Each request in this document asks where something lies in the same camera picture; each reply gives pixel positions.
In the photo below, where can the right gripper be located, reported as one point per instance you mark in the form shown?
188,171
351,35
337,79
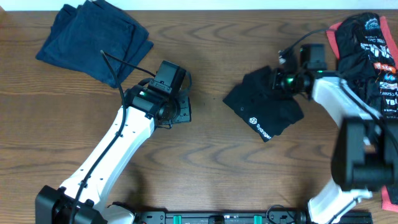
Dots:
277,75

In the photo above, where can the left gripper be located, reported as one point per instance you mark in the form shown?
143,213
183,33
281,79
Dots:
186,116

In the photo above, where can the black t-shirt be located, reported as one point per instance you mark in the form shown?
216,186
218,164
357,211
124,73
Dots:
268,112

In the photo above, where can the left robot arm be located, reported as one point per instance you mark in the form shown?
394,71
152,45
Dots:
153,103

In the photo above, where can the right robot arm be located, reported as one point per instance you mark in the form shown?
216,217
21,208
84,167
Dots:
365,154

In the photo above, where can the red cloth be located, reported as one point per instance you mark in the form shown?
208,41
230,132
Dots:
388,193

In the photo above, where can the black printed jersey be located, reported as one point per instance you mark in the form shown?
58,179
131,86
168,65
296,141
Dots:
365,63

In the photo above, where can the folded navy blue cloth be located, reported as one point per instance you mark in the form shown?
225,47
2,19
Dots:
98,39

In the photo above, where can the black mounting rail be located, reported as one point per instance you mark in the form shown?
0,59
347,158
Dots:
274,216

